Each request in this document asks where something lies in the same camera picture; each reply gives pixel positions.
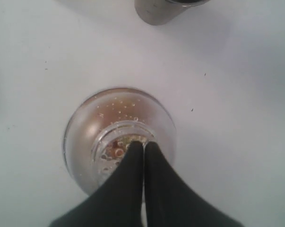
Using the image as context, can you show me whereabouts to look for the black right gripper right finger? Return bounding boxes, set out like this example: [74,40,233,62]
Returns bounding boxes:
[144,142,242,227]

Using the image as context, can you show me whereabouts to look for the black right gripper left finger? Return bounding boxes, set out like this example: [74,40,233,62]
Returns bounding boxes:
[50,141,144,227]

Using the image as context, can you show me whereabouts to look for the clear dome strainer lid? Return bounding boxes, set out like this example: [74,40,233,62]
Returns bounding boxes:
[63,87,176,194]

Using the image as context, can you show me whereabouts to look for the stainless steel tumbler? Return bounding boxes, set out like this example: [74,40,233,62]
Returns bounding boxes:
[134,0,209,26]

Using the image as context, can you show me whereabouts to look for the wooden cube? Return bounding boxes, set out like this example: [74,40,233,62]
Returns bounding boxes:
[112,140,126,158]

